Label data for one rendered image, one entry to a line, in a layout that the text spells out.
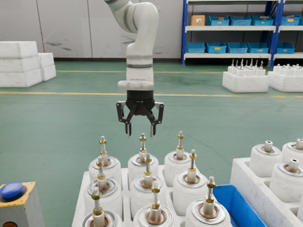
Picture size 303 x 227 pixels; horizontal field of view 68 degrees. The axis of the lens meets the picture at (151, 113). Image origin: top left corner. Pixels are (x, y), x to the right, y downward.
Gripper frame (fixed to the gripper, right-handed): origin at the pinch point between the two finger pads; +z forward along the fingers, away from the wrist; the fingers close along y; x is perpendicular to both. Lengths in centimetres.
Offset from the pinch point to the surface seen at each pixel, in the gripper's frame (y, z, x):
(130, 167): 2.9, 10.5, 3.0
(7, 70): 198, 12, -192
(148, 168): -3.8, 4.8, 11.7
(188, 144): -18, 34, -63
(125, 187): 4.4, 16.8, 4.5
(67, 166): 43, 34, -31
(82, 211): 13.2, 16.9, 15.4
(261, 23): -167, -53, -440
